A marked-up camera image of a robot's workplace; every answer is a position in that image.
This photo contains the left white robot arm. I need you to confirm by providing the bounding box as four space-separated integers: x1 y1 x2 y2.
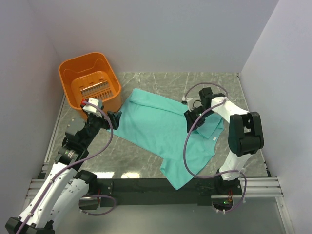
5 111 121 234

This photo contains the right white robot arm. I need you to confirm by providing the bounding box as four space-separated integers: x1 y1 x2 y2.
182 87 264 195

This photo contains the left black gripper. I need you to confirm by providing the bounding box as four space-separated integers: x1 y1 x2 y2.
82 106 121 148

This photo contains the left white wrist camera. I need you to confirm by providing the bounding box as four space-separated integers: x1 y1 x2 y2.
80 97 103 118

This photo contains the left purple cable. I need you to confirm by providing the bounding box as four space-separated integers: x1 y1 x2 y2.
14 102 118 234

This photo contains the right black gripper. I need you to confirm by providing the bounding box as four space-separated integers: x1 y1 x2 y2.
184 106 215 134

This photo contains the teal t-shirt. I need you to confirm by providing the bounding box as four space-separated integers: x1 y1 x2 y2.
114 88 224 190

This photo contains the orange plastic basket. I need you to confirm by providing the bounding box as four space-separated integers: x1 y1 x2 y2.
58 52 122 119

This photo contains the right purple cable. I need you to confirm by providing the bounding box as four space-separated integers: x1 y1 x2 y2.
183 82 247 213

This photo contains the aluminium frame rail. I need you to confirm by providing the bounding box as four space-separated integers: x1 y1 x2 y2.
211 176 285 199

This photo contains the purple cable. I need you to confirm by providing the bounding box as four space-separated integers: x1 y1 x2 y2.
183 82 247 213
14 102 118 234

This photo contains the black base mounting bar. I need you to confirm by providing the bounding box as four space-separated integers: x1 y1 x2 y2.
86 176 243 206

